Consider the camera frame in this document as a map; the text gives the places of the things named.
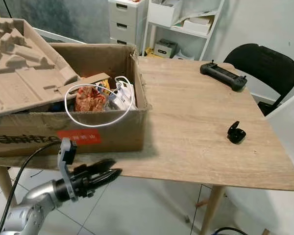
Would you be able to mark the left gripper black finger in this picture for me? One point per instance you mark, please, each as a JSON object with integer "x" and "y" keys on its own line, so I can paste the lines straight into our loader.
{"x": 107, "y": 178}
{"x": 102, "y": 167}

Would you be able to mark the large brown cardboard box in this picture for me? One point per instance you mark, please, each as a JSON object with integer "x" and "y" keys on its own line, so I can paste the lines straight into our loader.
{"x": 117, "y": 132}

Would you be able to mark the orange snack packet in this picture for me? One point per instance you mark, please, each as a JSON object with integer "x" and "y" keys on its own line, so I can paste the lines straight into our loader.
{"x": 89, "y": 100}

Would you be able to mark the white charger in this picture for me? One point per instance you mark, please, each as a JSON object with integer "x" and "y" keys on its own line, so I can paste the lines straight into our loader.
{"x": 122, "y": 95}

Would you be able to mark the light wooden table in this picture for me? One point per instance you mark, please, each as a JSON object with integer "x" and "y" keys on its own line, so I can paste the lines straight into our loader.
{"x": 196, "y": 127}

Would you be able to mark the brown moulded pulp insert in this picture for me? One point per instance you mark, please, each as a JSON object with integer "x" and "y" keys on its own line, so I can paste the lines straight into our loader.
{"x": 24, "y": 73}

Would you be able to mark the small yellow item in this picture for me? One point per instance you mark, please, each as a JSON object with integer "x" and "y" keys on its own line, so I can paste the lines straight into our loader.
{"x": 150, "y": 52}

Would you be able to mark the grey device box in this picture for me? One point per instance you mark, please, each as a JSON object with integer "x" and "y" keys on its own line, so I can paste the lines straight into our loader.
{"x": 165, "y": 49}

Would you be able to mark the black open earbud case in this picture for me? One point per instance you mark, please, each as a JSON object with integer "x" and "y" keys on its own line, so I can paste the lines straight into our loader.
{"x": 236, "y": 134}

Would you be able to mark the white drawer cabinet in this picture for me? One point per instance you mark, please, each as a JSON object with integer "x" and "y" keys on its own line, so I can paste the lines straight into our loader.
{"x": 125, "y": 22}

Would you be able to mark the black handheld controller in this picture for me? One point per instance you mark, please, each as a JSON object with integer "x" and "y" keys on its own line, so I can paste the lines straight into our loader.
{"x": 223, "y": 74}

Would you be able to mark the white storage box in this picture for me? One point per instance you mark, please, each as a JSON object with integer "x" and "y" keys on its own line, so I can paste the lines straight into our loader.
{"x": 164, "y": 13}

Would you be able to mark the black chair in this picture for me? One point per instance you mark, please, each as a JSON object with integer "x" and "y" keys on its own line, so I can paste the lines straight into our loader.
{"x": 264, "y": 66}

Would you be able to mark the white open shelf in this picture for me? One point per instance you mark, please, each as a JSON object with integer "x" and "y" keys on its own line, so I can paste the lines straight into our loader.
{"x": 210, "y": 36}

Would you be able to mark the flat white box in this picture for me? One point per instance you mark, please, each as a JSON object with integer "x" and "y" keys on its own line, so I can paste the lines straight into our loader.
{"x": 198, "y": 25}

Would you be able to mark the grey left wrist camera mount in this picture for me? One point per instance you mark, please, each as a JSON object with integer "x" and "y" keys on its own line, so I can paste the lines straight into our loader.
{"x": 66, "y": 152}

